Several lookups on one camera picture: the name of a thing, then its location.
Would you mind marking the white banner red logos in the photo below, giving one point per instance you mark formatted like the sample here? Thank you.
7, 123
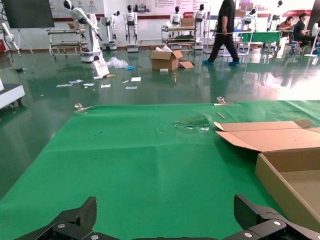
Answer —
90, 6

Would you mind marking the white shelf cart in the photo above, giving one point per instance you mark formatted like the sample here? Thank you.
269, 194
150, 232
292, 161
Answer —
178, 37
66, 37

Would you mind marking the white industrial robot arm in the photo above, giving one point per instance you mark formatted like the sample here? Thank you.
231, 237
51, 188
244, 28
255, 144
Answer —
7, 35

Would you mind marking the black display on stand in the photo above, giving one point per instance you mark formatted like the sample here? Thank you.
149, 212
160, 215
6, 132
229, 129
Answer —
27, 12

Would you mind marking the red box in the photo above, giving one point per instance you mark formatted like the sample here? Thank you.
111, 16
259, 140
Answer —
2, 47

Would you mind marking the white standing fan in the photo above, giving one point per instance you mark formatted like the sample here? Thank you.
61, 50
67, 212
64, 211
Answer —
314, 30

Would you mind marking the small white box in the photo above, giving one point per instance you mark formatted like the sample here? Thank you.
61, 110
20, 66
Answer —
164, 70
98, 77

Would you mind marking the white wall poster board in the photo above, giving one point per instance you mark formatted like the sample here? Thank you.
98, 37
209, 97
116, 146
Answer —
172, 3

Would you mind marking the small wooden stick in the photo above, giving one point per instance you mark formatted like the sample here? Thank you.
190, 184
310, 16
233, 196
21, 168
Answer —
220, 115

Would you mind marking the metal binder clip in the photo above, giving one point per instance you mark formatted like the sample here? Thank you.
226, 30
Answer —
221, 102
80, 108

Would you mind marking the seated person black shirt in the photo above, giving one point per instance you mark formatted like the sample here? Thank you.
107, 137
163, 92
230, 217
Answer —
300, 30

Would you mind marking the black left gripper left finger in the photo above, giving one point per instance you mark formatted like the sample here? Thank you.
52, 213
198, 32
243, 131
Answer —
75, 220

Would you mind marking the green covered table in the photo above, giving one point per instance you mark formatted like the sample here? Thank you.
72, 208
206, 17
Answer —
262, 37

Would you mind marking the small closed cardboard box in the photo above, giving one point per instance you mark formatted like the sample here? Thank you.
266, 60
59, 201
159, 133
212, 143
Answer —
187, 22
240, 13

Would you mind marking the clear plastic bag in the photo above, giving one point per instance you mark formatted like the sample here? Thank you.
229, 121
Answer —
116, 62

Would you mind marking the open cardboard shipping box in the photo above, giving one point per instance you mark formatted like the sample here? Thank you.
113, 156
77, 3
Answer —
165, 61

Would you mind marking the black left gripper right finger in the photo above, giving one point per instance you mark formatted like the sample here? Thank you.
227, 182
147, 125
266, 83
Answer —
260, 220

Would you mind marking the yellow flat object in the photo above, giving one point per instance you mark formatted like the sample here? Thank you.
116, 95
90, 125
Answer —
111, 75

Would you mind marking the brown cardboard mailer box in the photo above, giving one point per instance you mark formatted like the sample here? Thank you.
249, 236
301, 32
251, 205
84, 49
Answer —
275, 140

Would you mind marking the black flat floor object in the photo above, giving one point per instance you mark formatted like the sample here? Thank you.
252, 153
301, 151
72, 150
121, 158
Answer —
18, 70

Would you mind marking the green table cloth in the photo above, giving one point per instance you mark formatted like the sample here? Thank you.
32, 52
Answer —
150, 162

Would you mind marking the blue white paper sheet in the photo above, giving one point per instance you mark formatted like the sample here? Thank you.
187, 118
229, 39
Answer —
76, 81

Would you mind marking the walking person in black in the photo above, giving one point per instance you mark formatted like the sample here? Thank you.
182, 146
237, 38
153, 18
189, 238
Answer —
225, 25

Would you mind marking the seated person brown top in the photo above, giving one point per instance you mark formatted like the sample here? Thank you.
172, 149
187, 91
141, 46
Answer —
287, 25

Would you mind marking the white machine base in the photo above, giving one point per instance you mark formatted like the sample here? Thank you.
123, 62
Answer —
10, 93

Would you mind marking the leaning white humanoid robot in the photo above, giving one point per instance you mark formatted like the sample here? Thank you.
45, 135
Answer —
86, 30

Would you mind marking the white red booklet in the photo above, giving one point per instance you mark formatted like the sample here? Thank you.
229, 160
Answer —
101, 68

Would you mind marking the plain white paper sheet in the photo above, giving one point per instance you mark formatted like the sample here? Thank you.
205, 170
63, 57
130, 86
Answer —
136, 79

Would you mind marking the blue shoe cover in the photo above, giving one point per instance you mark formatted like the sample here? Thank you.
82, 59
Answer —
130, 67

